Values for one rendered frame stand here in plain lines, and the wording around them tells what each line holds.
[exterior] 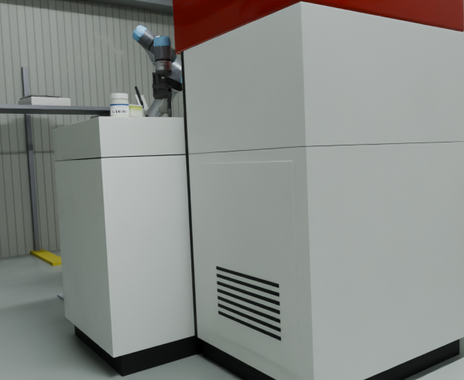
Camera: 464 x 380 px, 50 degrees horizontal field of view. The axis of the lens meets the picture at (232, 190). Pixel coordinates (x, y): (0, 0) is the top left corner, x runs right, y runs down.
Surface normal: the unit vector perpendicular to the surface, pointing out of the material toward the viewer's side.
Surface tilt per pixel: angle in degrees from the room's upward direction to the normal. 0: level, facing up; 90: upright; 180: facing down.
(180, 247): 90
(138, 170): 90
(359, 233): 90
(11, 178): 90
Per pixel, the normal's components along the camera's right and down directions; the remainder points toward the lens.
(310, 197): 0.56, 0.03
